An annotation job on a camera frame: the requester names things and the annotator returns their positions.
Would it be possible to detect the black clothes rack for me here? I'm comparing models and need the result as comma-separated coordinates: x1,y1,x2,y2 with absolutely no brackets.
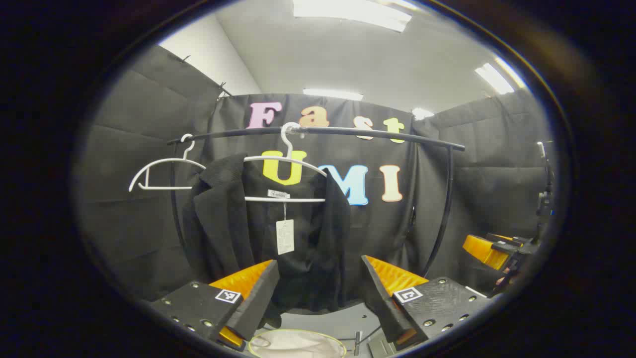
166,126,467,279

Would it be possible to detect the large ceiling light panel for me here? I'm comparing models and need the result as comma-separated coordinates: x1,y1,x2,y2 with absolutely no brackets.
292,0,413,33

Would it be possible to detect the white clothes hanger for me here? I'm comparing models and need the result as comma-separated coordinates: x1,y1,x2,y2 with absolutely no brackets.
242,122,329,203
128,133,207,193

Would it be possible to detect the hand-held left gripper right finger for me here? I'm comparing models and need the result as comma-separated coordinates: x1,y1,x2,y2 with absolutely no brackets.
360,255,492,351

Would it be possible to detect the black knit jacket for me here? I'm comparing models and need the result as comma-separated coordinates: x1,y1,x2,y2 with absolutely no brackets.
181,153,352,329

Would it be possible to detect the black backdrop cloth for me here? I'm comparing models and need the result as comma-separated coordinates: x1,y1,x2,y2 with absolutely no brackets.
75,45,555,304

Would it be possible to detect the black equipment stand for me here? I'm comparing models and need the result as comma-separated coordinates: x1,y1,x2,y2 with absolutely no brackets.
536,141,555,244

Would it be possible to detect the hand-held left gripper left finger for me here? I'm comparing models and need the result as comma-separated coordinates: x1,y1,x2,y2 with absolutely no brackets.
149,259,281,351

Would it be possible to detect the white laundry hamper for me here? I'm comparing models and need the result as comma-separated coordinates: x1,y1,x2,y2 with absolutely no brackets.
247,328,347,358

